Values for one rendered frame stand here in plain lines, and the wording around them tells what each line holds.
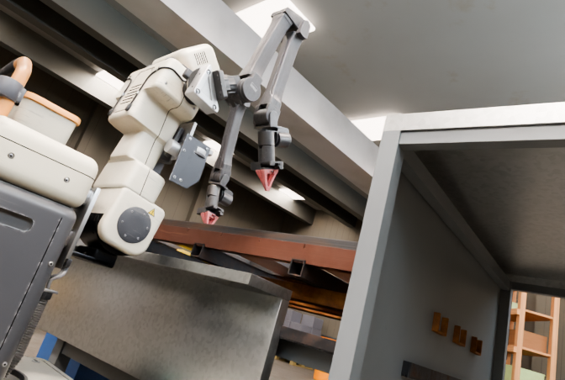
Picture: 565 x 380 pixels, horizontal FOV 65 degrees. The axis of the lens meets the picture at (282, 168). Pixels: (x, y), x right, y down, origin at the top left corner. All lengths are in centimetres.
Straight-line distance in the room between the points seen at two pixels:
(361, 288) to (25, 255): 69
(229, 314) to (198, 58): 82
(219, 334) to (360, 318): 67
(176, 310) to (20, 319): 62
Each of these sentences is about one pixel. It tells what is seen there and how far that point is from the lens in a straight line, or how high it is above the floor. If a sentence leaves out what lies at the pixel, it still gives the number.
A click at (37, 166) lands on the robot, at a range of 107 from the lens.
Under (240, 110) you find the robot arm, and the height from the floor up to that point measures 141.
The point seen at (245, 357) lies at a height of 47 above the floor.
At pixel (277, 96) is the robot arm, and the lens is 154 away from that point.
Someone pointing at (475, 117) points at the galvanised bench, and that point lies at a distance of 92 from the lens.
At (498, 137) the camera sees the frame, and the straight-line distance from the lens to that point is 90.
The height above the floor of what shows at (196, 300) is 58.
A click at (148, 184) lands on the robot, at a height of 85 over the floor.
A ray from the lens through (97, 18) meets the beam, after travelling 667.
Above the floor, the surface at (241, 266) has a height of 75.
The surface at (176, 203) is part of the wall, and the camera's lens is 1084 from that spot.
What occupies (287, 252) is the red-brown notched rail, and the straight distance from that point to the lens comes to 139.
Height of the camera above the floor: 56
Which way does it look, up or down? 20 degrees up
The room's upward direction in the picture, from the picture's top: 17 degrees clockwise
